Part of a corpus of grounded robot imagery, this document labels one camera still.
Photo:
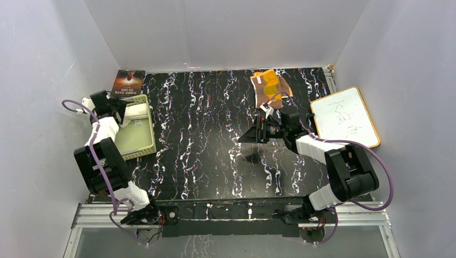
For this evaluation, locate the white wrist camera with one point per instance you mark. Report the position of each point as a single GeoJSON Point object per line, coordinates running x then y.
{"type": "Point", "coordinates": [267, 108]}
{"type": "Point", "coordinates": [88, 103]}

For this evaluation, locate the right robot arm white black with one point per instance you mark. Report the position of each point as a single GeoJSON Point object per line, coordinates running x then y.
{"type": "Point", "coordinates": [348, 167]}

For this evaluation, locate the light green plastic basket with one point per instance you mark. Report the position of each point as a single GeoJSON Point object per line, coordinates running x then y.
{"type": "Point", "coordinates": [137, 138]}

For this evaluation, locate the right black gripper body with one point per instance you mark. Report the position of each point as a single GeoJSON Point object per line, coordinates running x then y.
{"type": "Point", "coordinates": [276, 130]}

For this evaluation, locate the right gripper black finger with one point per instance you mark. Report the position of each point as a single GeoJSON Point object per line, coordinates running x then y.
{"type": "Point", "coordinates": [259, 124]}
{"type": "Point", "coordinates": [252, 136]}

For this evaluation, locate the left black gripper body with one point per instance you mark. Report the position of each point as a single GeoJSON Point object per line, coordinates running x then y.
{"type": "Point", "coordinates": [112, 107]}

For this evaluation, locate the whiteboard with wooden frame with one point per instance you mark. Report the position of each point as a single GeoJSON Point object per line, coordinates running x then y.
{"type": "Point", "coordinates": [344, 116]}

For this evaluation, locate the white terry towel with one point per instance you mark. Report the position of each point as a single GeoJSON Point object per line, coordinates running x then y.
{"type": "Point", "coordinates": [135, 112]}

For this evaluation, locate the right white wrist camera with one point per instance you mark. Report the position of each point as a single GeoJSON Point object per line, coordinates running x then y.
{"type": "Point", "coordinates": [267, 108]}

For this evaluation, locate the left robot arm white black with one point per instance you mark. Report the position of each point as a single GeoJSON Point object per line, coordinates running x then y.
{"type": "Point", "coordinates": [106, 173]}

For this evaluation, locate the aluminium frame rail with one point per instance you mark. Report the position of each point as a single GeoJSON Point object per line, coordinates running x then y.
{"type": "Point", "coordinates": [358, 233]}

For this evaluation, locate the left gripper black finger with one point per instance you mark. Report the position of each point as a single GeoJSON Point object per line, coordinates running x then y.
{"type": "Point", "coordinates": [119, 113]}
{"type": "Point", "coordinates": [121, 103]}

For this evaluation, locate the brown and yellow cloth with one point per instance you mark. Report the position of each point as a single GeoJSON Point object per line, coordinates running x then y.
{"type": "Point", "coordinates": [266, 84]}

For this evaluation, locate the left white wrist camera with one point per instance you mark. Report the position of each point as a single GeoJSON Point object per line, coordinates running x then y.
{"type": "Point", "coordinates": [88, 103]}

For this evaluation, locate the dark cover paperback book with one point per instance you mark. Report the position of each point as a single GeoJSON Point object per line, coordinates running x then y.
{"type": "Point", "coordinates": [128, 83]}

